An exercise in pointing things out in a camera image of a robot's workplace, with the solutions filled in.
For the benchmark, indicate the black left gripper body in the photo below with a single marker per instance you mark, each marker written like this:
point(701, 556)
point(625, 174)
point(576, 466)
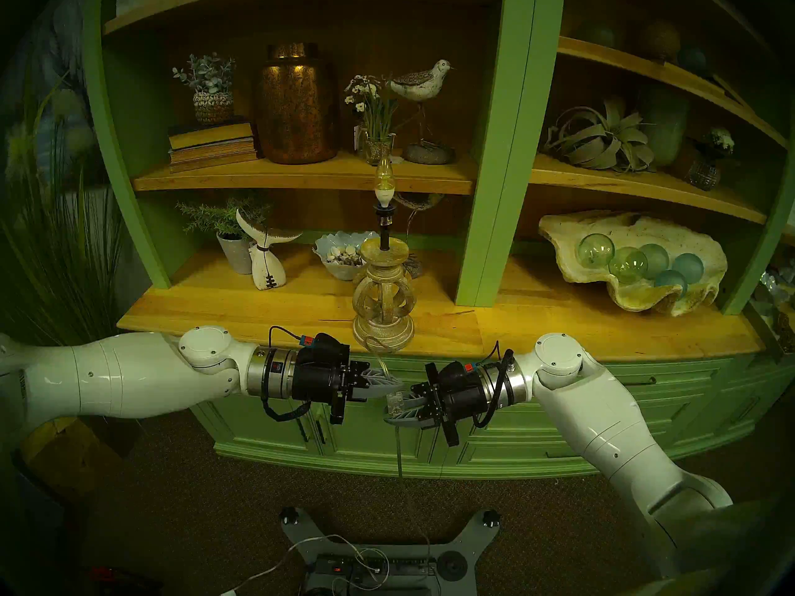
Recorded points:
point(320, 374)

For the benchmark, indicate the dark green sphere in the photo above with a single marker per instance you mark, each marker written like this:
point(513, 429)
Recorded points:
point(596, 35)

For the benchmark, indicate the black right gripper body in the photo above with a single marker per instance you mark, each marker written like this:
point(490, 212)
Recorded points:
point(463, 393)

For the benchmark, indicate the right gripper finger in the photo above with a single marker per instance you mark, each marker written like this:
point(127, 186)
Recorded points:
point(413, 419)
point(425, 395)

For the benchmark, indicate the green wooden shelf cabinet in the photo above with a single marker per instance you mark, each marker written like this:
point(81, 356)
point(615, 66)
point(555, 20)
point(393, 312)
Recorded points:
point(509, 135)

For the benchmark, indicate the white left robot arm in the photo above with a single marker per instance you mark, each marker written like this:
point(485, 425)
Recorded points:
point(124, 377)

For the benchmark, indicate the large copper vase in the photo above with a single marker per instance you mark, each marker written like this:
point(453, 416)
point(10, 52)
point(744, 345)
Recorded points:
point(295, 110)

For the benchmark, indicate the small plant in woven pot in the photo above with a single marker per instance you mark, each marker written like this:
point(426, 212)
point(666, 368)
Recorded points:
point(213, 107)

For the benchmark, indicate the dark teal sphere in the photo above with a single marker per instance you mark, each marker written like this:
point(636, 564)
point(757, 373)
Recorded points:
point(692, 59)

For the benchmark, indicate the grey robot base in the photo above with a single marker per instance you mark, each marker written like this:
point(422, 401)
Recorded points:
point(453, 564)

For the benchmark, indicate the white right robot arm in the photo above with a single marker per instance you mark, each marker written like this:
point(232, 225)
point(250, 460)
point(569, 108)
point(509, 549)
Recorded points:
point(596, 415)

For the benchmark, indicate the small plant in glass pot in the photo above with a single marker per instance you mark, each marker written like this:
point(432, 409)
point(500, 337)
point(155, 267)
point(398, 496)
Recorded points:
point(705, 176)

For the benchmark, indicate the white flowers in glass vase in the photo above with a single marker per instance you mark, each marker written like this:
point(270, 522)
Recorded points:
point(376, 144)

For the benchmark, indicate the shell-shaped bowl with seashells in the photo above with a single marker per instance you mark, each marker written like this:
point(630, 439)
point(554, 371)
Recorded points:
point(332, 247)

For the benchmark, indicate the side shelf with trinkets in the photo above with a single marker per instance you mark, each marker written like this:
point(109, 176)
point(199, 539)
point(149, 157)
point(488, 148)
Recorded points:
point(767, 328)

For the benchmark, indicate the tall grass plant in basket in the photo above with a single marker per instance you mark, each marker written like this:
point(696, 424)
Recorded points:
point(74, 278)

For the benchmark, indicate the candle-shaped light bulb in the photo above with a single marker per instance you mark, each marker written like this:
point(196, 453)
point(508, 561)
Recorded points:
point(385, 191)

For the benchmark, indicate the giant clam shell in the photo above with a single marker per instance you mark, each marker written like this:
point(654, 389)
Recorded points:
point(708, 253)

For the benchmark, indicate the white shorebird figurine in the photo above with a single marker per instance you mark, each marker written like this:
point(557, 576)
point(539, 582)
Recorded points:
point(421, 85)

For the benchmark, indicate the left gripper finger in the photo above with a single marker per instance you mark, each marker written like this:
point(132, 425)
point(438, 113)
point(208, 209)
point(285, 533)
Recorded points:
point(384, 388)
point(374, 373)

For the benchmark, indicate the carved wooden table lamp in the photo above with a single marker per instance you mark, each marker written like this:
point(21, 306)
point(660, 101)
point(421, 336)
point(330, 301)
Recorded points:
point(383, 303)

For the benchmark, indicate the blue wall painting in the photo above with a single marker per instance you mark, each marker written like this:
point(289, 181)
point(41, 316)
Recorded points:
point(62, 61)

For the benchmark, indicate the brown woven sphere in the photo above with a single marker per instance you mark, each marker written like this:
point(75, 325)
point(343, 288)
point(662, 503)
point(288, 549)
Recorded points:
point(659, 39)

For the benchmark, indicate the tall green ceramic vase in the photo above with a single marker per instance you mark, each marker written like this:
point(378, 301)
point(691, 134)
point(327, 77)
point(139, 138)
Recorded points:
point(666, 126)

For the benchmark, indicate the black power strip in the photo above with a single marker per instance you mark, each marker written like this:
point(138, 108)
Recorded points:
point(404, 567)

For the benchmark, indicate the grey-green air plant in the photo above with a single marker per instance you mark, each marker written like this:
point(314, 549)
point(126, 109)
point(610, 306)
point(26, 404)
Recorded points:
point(599, 141)

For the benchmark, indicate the old hardcover book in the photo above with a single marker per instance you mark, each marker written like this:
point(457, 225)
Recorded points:
point(214, 151)
point(211, 135)
point(214, 162)

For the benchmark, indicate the pale green glass ball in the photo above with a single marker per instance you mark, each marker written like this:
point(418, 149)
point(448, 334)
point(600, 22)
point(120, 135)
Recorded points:
point(627, 264)
point(594, 250)

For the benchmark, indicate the white whale tail figurine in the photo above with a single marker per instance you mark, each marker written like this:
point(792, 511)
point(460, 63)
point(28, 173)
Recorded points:
point(268, 272)

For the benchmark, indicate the flat dark book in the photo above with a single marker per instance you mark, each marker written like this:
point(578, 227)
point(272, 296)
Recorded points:
point(726, 89)

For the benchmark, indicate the teal glass ball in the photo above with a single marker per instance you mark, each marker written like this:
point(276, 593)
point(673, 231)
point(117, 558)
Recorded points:
point(671, 284)
point(688, 267)
point(658, 258)

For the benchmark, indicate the rosemary plant in white pot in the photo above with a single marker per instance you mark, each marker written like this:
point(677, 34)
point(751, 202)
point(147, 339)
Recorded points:
point(237, 253)

